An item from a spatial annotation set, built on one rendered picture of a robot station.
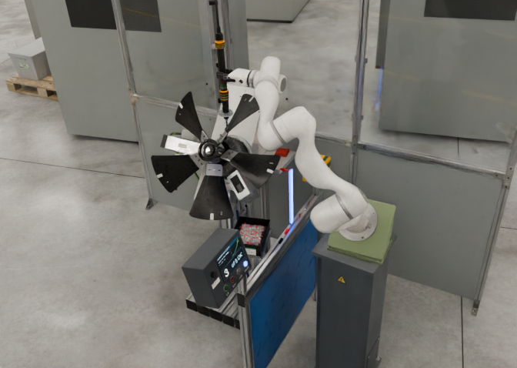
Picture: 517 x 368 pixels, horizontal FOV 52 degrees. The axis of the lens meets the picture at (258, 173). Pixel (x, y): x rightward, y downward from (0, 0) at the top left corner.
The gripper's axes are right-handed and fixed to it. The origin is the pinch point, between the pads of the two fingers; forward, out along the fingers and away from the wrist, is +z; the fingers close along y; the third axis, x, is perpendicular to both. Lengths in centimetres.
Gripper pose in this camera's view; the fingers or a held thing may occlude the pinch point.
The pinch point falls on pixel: (222, 73)
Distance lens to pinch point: 254.7
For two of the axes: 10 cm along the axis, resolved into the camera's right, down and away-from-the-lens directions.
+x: -0.4, -8.4, -5.5
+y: 4.7, -5.0, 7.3
